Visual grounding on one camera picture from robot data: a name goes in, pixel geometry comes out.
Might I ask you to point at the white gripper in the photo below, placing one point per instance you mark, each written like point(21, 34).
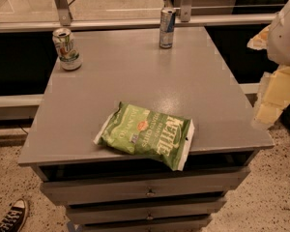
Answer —
point(285, 39)

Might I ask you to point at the grey drawer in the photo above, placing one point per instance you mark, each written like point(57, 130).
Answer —
point(156, 225)
point(145, 210)
point(144, 186)

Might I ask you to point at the silver blue redbull can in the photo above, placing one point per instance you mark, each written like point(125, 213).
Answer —
point(166, 28)

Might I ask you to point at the white green soda can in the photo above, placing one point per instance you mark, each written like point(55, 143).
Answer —
point(66, 48)

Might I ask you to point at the top grey drawer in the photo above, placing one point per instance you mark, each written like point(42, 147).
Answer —
point(144, 186)

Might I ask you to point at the middle grey drawer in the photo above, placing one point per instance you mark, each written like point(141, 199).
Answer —
point(145, 210)

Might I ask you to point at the grey metal railing frame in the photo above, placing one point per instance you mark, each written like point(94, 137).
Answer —
point(46, 15)

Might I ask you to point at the black white sneaker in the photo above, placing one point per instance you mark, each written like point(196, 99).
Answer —
point(15, 218)

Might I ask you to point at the grey drawer cabinet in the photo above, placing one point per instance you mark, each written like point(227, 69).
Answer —
point(125, 75)

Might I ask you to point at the bottom grey drawer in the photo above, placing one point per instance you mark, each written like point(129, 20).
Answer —
point(156, 225)

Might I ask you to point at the green jalapeno chip bag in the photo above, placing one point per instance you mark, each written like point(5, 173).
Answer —
point(140, 131)

